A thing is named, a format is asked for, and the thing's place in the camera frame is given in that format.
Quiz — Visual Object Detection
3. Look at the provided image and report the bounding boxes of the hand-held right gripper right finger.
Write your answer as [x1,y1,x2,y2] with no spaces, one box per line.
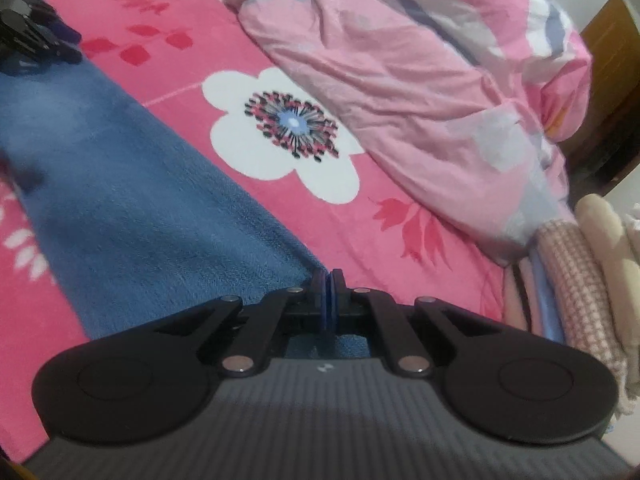
[331,268,501,378]

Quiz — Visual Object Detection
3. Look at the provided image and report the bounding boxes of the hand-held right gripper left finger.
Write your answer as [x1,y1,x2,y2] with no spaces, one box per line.
[152,269,328,378]

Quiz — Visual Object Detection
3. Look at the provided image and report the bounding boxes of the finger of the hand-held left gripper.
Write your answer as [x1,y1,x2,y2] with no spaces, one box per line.
[22,0,83,46]
[25,34,83,65]

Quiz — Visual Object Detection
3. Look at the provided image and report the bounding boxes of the blue denim jeans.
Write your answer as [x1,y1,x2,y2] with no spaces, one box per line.
[0,55,368,361]

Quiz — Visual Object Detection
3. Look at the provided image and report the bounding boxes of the stack of folded clothes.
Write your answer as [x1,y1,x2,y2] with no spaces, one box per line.
[502,194,640,416]

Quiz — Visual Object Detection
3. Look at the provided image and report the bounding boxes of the pink floral bed sheet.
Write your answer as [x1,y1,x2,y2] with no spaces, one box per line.
[0,0,506,461]

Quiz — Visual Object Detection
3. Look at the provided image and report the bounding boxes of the pink patchwork duvet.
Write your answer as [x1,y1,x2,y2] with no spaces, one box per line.
[160,0,593,266]

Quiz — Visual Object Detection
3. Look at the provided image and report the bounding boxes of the wooden door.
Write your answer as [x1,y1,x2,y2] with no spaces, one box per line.
[555,0,640,196]

